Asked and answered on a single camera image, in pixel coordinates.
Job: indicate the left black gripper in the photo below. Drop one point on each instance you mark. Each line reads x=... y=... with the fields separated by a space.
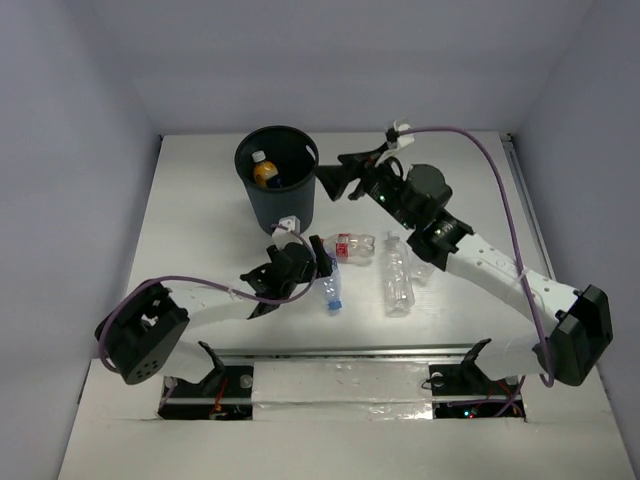
x=310 y=257

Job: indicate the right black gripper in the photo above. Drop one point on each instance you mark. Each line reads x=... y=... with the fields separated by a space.
x=365 y=165

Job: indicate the colourful label blue cap bottle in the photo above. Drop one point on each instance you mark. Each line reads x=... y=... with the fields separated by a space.
x=330 y=287

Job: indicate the red label clear bottle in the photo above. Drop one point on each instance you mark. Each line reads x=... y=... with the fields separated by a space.
x=350 y=248

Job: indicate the orange juice bottle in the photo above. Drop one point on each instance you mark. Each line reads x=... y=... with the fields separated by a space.
x=265 y=173

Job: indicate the blue label water bottle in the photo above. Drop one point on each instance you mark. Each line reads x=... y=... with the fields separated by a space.
x=421 y=272

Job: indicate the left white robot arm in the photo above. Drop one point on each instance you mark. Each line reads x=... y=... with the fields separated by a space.
x=141 y=337

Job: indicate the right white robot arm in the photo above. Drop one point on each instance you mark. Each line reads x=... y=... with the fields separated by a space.
x=573 y=327

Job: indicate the black plastic waste bin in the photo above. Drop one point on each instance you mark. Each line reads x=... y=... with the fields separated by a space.
x=296 y=157

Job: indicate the clear unlabelled plastic bottle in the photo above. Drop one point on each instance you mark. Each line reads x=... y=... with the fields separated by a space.
x=396 y=274

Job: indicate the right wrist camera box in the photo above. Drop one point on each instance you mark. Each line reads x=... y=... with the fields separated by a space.
x=398 y=136

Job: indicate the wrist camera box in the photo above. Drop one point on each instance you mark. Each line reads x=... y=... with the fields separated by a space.
x=288 y=224
x=398 y=136

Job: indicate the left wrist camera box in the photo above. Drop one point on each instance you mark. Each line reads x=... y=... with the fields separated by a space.
x=288 y=224

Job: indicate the metal rail front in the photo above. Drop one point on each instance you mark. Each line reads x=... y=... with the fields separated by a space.
x=382 y=351

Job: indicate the metal rail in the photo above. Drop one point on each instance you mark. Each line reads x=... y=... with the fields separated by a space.
x=525 y=200
x=382 y=351

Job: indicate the metal rail right side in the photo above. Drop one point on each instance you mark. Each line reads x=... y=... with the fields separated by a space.
x=525 y=200

